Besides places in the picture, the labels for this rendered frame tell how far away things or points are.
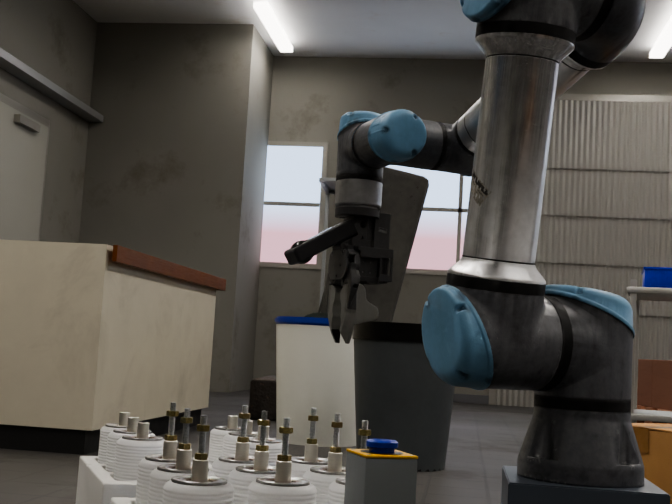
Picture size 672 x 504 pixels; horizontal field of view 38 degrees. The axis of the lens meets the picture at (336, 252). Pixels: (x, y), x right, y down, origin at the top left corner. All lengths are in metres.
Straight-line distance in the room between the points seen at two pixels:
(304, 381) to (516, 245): 3.31
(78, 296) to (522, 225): 2.77
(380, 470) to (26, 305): 2.73
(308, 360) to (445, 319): 3.27
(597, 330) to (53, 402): 2.82
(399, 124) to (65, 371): 2.51
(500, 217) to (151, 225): 7.82
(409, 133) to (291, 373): 3.07
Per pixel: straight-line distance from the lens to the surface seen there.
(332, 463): 1.53
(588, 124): 9.55
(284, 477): 1.38
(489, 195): 1.12
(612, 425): 1.20
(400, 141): 1.42
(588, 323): 1.19
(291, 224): 9.49
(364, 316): 1.51
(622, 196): 9.46
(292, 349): 4.41
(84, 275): 3.73
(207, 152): 8.82
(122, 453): 1.86
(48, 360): 3.77
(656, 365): 7.05
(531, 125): 1.13
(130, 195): 8.97
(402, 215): 6.36
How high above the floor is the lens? 0.44
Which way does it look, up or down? 6 degrees up
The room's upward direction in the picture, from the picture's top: 3 degrees clockwise
